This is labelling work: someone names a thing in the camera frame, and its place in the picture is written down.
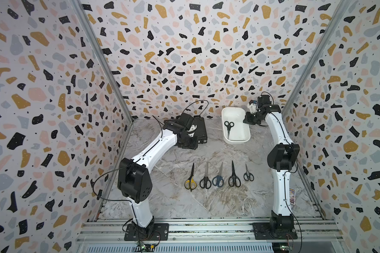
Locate white plastic storage box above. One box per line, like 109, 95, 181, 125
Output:
221, 107, 251, 144

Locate yellow handled scissors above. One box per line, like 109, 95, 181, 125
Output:
184, 163, 197, 191

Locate black handled steel scissors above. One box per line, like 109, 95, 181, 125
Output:
199, 163, 212, 189

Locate blue handled scissors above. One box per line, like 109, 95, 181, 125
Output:
212, 163, 224, 188

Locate long all-black scissors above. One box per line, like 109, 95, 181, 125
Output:
228, 161, 241, 188

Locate small black thin scissors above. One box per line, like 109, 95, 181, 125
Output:
243, 164, 254, 181

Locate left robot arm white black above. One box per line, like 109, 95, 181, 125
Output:
117, 113, 208, 229

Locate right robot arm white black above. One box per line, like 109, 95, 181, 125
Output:
243, 94, 300, 236

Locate black ribbed hard case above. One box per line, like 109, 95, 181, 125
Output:
163, 116, 209, 144

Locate colourful card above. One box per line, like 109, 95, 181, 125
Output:
289, 188, 296, 205

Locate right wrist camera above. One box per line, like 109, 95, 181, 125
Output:
248, 100, 258, 114

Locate right corner aluminium post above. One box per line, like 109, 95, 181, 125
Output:
282, 0, 350, 121

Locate corner aluminium post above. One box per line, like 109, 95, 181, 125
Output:
282, 0, 350, 121
70, 0, 134, 125

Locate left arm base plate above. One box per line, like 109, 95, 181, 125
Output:
124, 222, 170, 241

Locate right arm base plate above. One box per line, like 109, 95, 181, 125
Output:
252, 222, 298, 240

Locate aluminium mounting rail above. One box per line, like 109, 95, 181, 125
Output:
77, 217, 349, 253

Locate left corner aluminium post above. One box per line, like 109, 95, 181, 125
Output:
70, 0, 134, 125

